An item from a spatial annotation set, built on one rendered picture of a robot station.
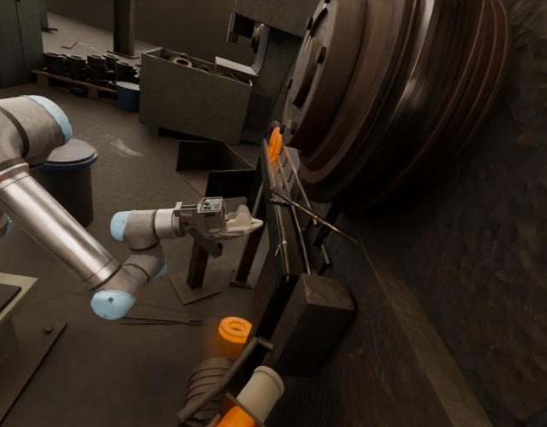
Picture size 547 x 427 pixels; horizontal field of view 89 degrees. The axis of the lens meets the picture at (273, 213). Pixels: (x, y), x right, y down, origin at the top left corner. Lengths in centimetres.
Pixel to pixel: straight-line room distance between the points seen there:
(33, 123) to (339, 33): 60
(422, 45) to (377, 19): 9
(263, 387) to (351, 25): 56
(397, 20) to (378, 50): 4
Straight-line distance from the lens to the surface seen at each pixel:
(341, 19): 49
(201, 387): 70
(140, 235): 74
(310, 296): 51
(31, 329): 143
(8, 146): 71
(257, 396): 51
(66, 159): 163
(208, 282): 156
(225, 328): 132
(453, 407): 42
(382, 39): 47
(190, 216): 70
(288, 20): 321
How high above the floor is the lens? 115
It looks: 30 degrees down
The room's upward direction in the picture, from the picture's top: 19 degrees clockwise
